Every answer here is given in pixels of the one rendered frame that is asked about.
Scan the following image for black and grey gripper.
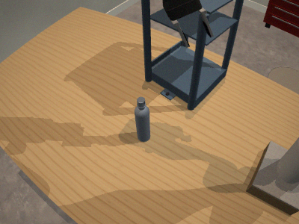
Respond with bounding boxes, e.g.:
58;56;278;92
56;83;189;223
162;0;214;48

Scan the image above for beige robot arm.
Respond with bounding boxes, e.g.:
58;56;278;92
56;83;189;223
277;138;299;184

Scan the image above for dark grey cylinder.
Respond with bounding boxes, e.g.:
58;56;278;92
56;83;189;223
135;97;150;142

